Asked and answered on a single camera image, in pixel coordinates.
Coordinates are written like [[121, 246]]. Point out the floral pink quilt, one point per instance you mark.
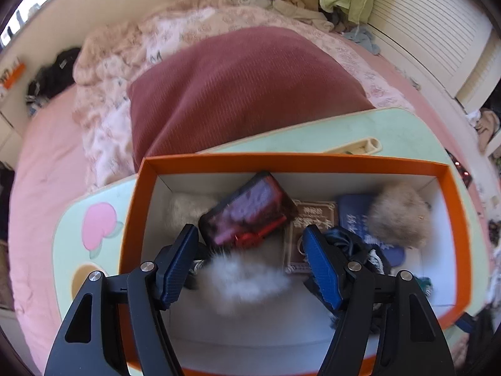
[[109, 125]]

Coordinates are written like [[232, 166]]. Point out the maroon pillow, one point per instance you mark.
[[242, 86]]

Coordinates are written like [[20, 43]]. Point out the small orange box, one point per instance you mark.
[[15, 73]]

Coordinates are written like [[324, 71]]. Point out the white ribbed headboard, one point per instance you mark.
[[430, 27]]

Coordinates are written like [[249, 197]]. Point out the red and black case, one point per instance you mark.
[[246, 203]]

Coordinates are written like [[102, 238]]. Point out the white fluffy pompom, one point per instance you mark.
[[242, 282]]

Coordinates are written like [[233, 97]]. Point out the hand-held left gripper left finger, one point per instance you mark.
[[178, 270]]

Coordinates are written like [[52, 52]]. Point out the pink bedsheet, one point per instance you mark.
[[43, 156]]

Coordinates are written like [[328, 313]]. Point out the light blue cloth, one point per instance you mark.
[[364, 39]]

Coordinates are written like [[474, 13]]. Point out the window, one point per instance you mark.
[[35, 4]]

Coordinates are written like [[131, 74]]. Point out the brown fluffy pompom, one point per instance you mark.
[[395, 213]]

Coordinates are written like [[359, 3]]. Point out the orange cardboard box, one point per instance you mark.
[[274, 162]]

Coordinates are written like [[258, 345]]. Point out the brown printed card box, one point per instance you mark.
[[313, 211]]

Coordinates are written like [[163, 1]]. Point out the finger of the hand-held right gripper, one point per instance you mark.
[[465, 322]]

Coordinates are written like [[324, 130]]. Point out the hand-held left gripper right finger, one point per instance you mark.
[[321, 270]]

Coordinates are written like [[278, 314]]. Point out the black clothes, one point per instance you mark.
[[58, 70]]

